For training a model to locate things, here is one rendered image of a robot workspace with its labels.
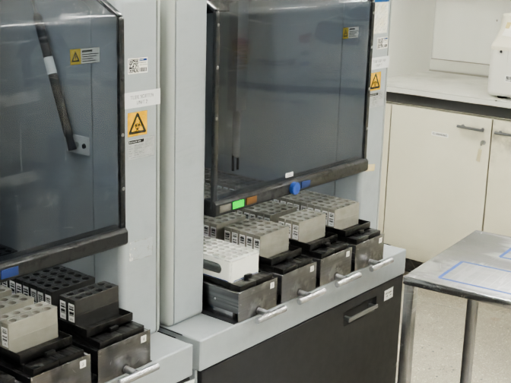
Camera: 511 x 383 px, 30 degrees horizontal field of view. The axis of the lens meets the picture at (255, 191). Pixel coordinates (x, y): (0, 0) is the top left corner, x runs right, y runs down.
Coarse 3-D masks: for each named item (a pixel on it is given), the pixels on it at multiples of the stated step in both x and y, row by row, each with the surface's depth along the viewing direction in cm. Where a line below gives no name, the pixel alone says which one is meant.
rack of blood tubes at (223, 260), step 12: (204, 240) 222; (216, 240) 222; (204, 252) 213; (216, 252) 213; (228, 252) 213; (240, 252) 213; (252, 252) 214; (204, 264) 222; (216, 264) 222; (228, 264) 208; (240, 264) 210; (252, 264) 213; (216, 276) 211; (228, 276) 209; (240, 276) 211
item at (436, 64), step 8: (432, 64) 498; (440, 64) 495; (448, 64) 492; (456, 64) 489; (464, 64) 486; (472, 64) 483; (480, 64) 482; (488, 64) 480; (448, 72) 492; (456, 72) 490; (464, 72) 487; (472, 72) 484; (480, 72) 482; (488, 72) 479
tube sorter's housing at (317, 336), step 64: (192, 0) 190; (192, 64) 194; (192, 128) 197; (192, 192) 201; (320, 192) 262; (192, 256) 205; (384, 256) 254; (192, 320) 208; (320, 320) 233; (384, 320) 259
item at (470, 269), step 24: (480, 240) 242; (504, 240) 243; (432, 264) 223; (456, 264) 223; (480, 264) 224; (504, 264) 224; (408, 288) 215; (432, 288) 211; (456, 288) 208; (480, 288) 208; (504, 288) 209; (408, 312) 216; (408, 336) 217; (408, 360) 219
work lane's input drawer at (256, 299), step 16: (208, 288) 211; (224, 288) 208; (240, 288) 206; (256, 288) 210; (272, 288) 215; (208, 304) 212; (224, 304) 209; (240, 304) 206; (256, 304) 211; (272, 304) 216; (240, 320) 207; (256, 320) 206
